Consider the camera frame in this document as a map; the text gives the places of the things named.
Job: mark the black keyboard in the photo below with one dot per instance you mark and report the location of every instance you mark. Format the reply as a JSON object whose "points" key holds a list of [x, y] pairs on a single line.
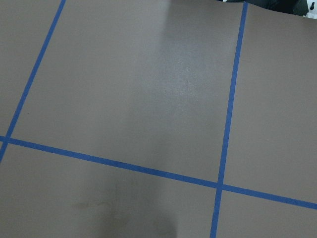
{"points": [[305, 8]]}

